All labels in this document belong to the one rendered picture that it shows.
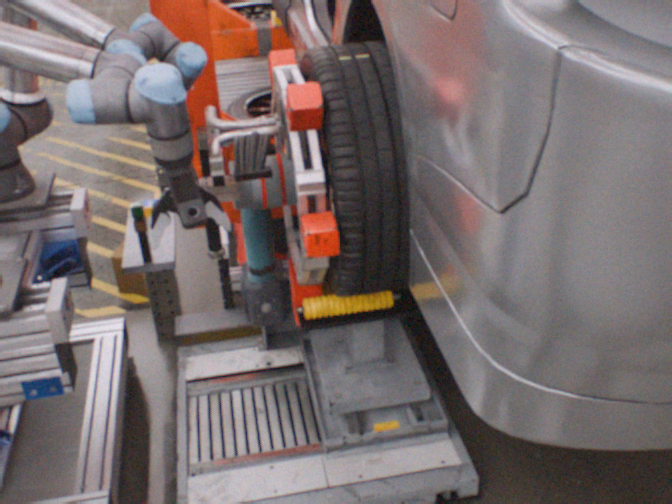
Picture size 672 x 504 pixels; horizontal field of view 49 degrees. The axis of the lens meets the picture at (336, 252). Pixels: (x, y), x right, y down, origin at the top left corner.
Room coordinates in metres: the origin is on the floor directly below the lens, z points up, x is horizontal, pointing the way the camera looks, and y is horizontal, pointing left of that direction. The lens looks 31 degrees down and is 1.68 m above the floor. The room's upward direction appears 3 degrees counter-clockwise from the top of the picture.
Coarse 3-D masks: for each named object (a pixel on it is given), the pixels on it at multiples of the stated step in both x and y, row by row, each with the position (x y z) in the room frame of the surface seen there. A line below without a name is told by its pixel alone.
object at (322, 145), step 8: (320, 136) 1.86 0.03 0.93; (320, 144) 1.84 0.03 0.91; (320, 152) 1.88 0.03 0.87; (328, 152) 1.58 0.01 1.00; (328, 160) 1.73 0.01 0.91; (328, 168) 1.73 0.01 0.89; (328, 176) 1.84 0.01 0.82; (328, 184) 1.83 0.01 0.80; (328, 192) 1.80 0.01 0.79; (312, 200) 1.95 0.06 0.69; (328, 200) 1.76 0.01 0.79; (312, 208) 1.94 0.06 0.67; (328, 208) 1.76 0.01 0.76
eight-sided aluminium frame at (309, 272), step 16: (288, 80) 1.84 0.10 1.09; (272, 96) 1.98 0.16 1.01; (272, 112) 1.99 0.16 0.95; (288, 128) 1.61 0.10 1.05; (320, 160) 1.54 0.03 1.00; (304, 176) 1.51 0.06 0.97; (320, 176) 1.51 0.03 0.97; (304, 192) 1.50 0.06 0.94; (320, 192) 1.50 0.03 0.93; (288, 208) 1.92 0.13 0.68; (304, 208) 1.50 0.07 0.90; (320, 208) 1.50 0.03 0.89; (288, 224) 1.88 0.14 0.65; (288, 240) 1.85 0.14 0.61; (304, 256) 1.50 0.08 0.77; (304, 272) 1.53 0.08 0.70; (320, 272) 1.56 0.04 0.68
